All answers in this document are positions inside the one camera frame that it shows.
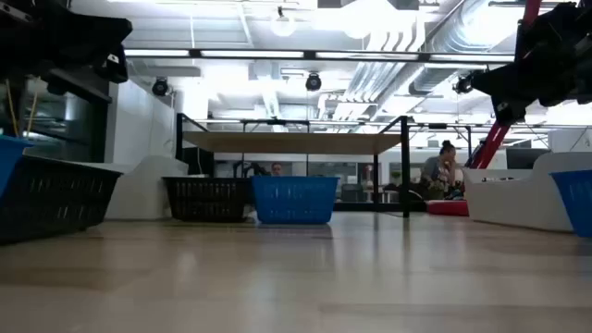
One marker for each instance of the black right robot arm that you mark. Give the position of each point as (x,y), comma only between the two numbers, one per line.
(584,60)

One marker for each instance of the black computer monitor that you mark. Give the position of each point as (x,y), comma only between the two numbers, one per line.
(527,158)

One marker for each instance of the small potted plant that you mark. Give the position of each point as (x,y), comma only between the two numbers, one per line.
(436,188)

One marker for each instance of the silver ventilation duct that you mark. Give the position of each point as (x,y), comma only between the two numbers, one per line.
(444,74)

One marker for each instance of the black slotted plastic basket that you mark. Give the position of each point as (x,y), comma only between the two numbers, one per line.
(55,199)
(208,199)

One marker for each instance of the red boom stand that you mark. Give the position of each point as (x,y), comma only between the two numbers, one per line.
(490,143)

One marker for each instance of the black background robot arm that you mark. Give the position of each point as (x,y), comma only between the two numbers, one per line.
(252,168)

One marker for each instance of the black track spotlight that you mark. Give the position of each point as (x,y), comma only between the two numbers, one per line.
(313,82)
(160,87)
(462,84)

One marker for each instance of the white cabinet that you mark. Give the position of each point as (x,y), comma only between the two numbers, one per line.
(566,141)

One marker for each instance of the wooden shelf with black frame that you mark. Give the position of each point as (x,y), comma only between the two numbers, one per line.
(291,143)

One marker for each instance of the white plastic bin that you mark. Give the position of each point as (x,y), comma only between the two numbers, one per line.
(509,203)
(148,189)

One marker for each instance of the blue slotted plastic basket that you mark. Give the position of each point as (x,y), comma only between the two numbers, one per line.
(575,203)
(9,162)
(296,201)

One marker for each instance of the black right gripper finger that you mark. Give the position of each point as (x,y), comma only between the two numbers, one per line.
(510,110)
(522,81)

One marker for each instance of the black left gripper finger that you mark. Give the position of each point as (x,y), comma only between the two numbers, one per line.
(104,32)
(115,67)

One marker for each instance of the person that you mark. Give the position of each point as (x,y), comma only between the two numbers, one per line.
(439,168)
(276,169)

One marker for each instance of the white globe ceiling lamp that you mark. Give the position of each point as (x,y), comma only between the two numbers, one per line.
(283,25)

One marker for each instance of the black flat panel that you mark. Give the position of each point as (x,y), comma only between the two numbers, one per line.
(199,162)

